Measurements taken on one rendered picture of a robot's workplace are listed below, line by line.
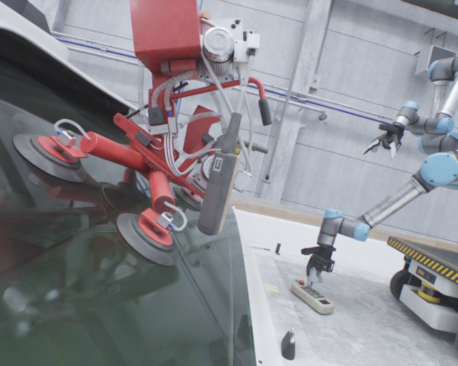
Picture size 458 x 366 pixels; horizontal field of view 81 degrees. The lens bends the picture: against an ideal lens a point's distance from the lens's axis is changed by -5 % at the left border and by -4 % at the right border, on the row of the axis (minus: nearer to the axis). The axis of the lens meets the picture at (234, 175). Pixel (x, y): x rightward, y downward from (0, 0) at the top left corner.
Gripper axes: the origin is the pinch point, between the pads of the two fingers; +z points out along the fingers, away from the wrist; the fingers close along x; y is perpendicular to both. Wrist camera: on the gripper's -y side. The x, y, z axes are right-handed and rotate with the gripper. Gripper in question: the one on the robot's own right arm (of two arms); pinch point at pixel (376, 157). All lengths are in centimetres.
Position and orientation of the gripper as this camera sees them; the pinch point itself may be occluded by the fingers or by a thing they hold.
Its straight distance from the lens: 153.9
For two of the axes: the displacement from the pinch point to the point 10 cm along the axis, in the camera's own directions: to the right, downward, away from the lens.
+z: -5.9, 8.0, -1.2
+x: -4.9, -2.3, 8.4
